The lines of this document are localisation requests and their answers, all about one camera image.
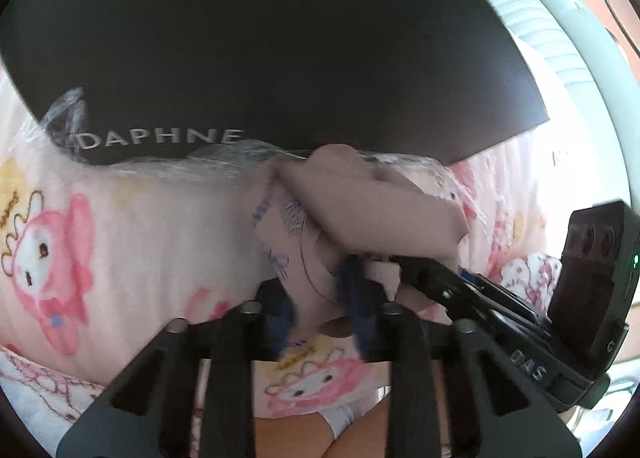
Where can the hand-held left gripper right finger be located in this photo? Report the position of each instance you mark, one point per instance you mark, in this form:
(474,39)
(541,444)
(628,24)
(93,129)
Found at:
(362,308)

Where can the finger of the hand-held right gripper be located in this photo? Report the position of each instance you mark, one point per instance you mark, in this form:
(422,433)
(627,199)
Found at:
(450,288)

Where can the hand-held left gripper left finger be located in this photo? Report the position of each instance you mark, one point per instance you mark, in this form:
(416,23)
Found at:
(282,323)

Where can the beige printed sock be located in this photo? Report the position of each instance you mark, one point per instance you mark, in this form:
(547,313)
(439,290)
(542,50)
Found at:
(375,203)

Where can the black cardboard box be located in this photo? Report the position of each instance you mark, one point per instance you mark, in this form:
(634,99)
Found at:
(275,38)

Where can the pink printed blanket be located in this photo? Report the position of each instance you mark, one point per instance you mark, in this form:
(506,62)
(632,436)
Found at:
(150,218)

